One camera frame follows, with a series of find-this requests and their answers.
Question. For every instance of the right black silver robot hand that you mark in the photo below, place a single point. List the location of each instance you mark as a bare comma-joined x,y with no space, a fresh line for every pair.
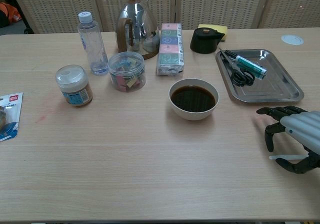
300,126

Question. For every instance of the white plastic spoon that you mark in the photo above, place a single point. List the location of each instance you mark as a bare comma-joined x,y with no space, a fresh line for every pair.
287,156

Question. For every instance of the stainless steel tray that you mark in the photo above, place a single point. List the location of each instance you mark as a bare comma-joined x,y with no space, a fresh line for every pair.
275,90

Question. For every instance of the beige bowl of dark liquid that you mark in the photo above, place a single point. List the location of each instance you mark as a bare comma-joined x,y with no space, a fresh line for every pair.
192,116

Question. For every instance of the green marker pen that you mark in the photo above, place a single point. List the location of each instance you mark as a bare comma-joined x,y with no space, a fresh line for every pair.
252,68

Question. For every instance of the black scissors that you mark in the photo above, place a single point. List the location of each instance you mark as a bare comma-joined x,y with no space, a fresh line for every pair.
241,77

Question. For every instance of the white round table grommet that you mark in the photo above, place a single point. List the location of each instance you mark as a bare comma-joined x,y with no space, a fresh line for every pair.
292,40

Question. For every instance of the yellow sponge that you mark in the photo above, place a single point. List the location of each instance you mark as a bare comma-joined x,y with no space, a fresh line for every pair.
221,29

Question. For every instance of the small black teapot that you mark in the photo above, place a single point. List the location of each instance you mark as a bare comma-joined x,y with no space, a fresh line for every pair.
202,43

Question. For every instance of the wooden rattan folding screen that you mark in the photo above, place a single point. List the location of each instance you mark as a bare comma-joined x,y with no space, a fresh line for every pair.
212,4

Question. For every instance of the multicolour tissue pack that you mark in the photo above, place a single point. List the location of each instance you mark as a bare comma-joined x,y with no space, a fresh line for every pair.
170,49

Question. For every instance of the clear jar of binder clips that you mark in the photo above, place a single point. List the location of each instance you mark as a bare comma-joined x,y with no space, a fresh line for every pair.
127,74

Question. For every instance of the steel gooseneck kettle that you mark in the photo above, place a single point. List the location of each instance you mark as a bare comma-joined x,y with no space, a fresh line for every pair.
140,22

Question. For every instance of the clear plastic water bottle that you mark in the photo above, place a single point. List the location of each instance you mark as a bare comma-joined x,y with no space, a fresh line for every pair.
93,47

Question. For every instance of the small white-lidded can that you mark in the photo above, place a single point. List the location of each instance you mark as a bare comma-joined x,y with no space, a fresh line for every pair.
73,86

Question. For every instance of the orange object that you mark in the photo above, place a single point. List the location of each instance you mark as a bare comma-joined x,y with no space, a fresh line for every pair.
11,13

